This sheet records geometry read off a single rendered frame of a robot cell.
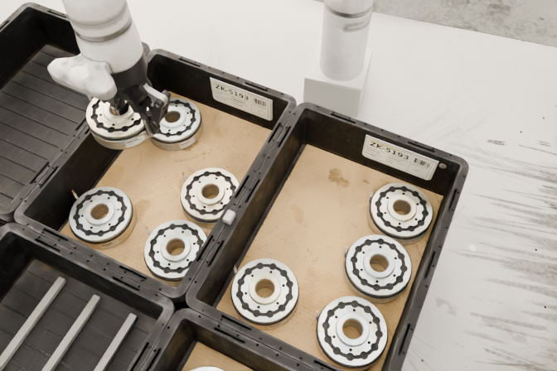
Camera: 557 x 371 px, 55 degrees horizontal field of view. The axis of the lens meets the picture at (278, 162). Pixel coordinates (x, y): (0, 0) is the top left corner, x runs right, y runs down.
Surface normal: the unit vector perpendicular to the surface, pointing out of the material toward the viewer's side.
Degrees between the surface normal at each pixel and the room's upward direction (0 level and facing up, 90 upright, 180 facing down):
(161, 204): 0
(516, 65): 0
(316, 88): 90
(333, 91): 90
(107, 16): 91
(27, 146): 0
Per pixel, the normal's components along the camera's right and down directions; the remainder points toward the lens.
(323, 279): 0.00, -0.55
